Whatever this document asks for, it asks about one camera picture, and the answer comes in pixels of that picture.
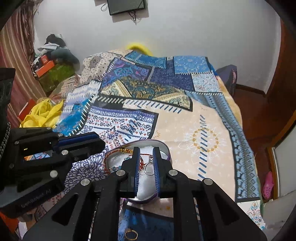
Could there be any silver ring with stone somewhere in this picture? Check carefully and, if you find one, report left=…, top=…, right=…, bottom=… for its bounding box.
left=143, top=157, right=155, bottom=176

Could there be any red string bracelet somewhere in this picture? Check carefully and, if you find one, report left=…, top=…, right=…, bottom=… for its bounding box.
left=104, top=148, right=153, bottom=174

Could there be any purple heart-shaped tin box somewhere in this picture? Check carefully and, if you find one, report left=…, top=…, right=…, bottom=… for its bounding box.
left=104, top=139, right=171, bottom=204

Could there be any yellow cloth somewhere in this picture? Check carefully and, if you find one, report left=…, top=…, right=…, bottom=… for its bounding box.
left=20, top=98, right=64, bottom=128

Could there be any green patterned bag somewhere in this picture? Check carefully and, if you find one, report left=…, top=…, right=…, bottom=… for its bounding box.
left=39, top=64, right=75, bottom=94

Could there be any patterned patchwork bedspread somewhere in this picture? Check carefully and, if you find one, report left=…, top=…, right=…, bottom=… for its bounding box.
left=21, top=49, right=266, bottom=241

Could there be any orange box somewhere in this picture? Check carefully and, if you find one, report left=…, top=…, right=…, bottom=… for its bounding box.
left=36, top=60, right=55, bottom=77

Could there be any pink croc shoe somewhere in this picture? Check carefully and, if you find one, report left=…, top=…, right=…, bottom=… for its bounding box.
left=262, top=171, right=274, bottom=200

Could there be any pile of clothes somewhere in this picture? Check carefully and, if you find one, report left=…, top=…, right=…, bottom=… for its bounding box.
left=31, top=34, right=80, bottom=71

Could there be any yellow pillow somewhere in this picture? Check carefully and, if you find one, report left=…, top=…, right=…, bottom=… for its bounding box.
left=126, top=42, right=153, bottom=56

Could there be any striped curtain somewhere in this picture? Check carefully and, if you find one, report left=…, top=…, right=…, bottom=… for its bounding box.
left=1, top=1, right=46, bottom=128

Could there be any brown wooden door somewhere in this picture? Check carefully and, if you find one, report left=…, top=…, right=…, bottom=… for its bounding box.
left=233, top=18, right=296, bottom=149

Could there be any gold ring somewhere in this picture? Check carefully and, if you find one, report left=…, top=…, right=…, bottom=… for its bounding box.
left=124, top=228, right=139, bottom=241

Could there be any black wall television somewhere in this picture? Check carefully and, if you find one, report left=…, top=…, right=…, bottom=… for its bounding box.
left=107, top=0, right=146, bottom=16

